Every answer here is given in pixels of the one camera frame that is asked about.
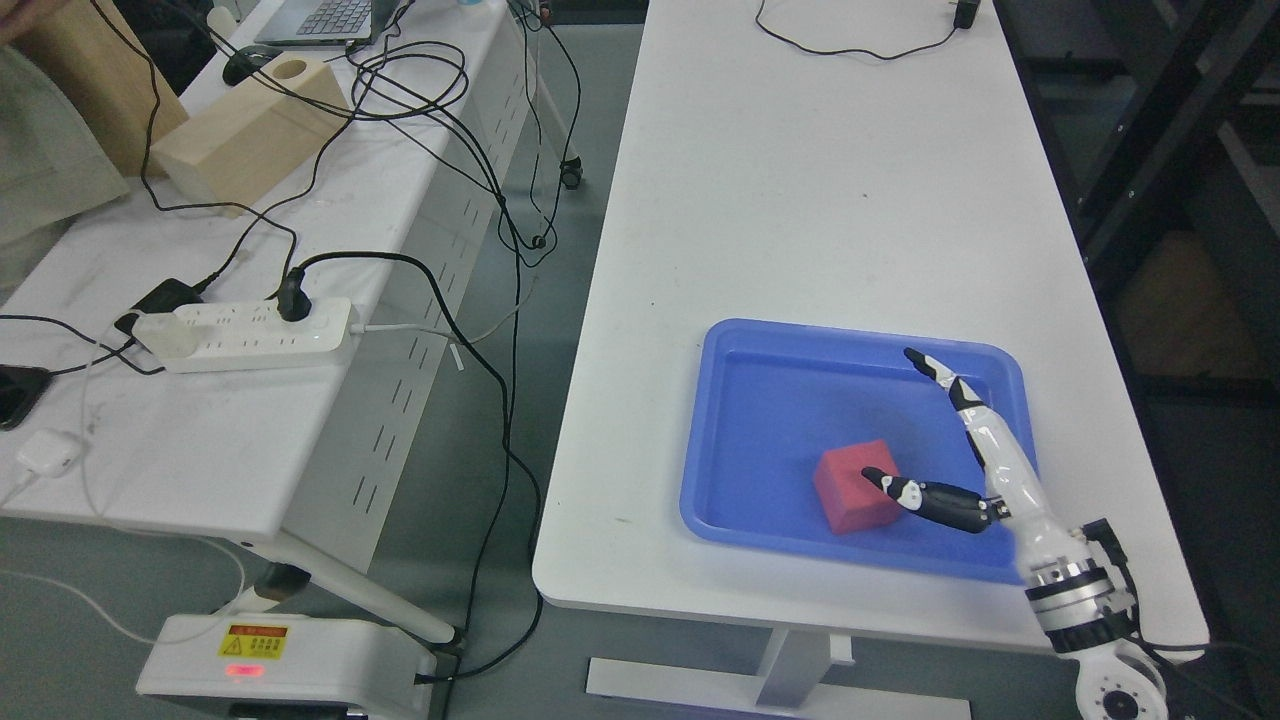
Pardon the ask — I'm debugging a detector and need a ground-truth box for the black cable on table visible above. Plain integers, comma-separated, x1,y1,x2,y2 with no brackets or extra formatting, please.
754,0,986,61

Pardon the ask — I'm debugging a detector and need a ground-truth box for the white robot forearm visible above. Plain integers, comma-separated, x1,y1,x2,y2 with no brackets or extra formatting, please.
1025,519,1169,719

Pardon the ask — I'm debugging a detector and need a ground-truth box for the white robot base unit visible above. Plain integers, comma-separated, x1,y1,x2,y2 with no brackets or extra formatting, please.
134,562,436,719

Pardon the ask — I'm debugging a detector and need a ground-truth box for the tall wooden box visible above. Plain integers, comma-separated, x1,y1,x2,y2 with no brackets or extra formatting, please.
15,1,188,177

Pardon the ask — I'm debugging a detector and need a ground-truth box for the silver laptop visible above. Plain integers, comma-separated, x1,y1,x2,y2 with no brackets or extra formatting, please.
255,1,401,47

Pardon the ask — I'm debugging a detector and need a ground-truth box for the black smartphone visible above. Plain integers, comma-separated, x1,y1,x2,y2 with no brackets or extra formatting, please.
1,364,52,430

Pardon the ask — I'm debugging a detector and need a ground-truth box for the white power strip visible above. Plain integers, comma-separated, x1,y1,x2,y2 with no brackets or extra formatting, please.
132,299,358,374

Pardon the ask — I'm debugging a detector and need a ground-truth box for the black metal left shelf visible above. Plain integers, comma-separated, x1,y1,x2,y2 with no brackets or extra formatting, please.
995,1,1277,650

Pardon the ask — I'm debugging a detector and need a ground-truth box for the blue plastic tray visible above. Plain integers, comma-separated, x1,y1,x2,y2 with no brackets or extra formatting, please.
680,319,1036,585

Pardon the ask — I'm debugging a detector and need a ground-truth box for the white table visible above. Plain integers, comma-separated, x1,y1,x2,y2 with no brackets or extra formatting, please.
532,1,1208,717

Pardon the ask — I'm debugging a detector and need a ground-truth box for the wooden block with hole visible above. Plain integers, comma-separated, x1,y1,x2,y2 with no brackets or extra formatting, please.
150,53,349,217

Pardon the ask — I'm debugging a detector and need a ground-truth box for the white charger puck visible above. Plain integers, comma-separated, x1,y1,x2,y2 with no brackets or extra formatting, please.
15,429,84,478

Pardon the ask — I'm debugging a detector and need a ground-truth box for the black floor cable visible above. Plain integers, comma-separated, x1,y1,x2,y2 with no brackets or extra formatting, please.
280,0,586,685

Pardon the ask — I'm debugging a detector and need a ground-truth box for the person in beige trousers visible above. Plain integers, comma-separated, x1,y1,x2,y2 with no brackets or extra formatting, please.
1,1,129,299

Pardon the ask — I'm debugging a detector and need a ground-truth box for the pink foam block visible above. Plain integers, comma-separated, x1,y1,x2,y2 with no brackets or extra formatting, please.
813,439,902,536

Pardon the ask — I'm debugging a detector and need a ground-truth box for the white perforated desk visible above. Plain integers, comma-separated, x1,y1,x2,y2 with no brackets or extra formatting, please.
0,0,550,651

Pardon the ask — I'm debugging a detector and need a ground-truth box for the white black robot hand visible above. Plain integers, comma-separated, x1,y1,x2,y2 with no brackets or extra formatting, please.
861,347,1096,587

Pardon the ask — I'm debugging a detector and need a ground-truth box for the black power adapter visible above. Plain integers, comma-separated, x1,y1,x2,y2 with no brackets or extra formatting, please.
113,278,207,336

